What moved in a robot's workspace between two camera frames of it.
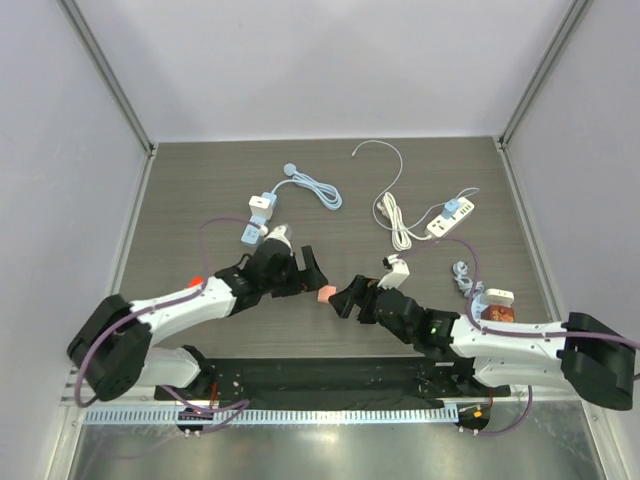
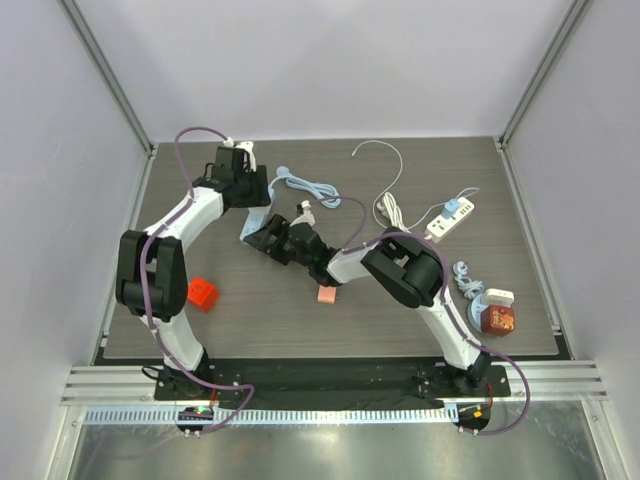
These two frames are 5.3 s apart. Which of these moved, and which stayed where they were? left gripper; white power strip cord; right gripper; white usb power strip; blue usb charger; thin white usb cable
Moved: left gripper; right gripper
Stayed: thin white usb cable; white power strip cord; white usb power strip; blue usb charger
